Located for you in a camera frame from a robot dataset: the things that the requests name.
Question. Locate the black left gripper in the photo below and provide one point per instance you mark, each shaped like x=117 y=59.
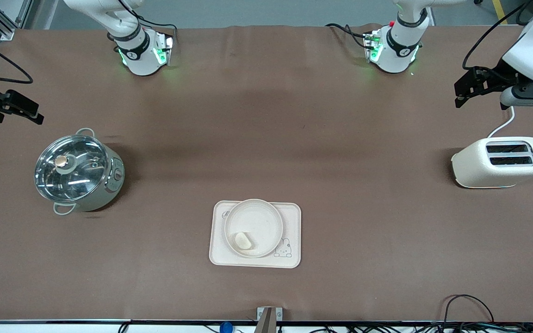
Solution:
x=496 y=76

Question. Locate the round cream plate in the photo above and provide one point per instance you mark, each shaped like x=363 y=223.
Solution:
x=259 y=222

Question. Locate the small cream bun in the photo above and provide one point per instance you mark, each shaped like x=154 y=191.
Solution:
x=243 y=241

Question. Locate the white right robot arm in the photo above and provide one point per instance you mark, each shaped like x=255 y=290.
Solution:
x=139 y=55

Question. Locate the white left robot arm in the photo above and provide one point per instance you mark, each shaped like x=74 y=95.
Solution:
x=398 y=53

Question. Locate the glass pot lid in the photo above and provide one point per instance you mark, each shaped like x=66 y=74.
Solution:
x=74 y=173

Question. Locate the cream two-slot toaster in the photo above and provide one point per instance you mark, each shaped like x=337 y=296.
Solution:
x=484 y=169

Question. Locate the silver electric cooking pot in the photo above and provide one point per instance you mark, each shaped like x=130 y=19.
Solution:
x=109 y=185

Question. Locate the brown table cloth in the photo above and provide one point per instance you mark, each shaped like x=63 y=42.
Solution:
x=340 y=138

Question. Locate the cream rabbit print tray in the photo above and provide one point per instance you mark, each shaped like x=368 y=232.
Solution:
x=292 y=222

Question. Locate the blue round knob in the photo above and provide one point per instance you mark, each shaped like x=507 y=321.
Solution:
x=226 y=328

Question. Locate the grey metal camera bracket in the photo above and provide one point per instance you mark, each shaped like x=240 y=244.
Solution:
x=269 y=319

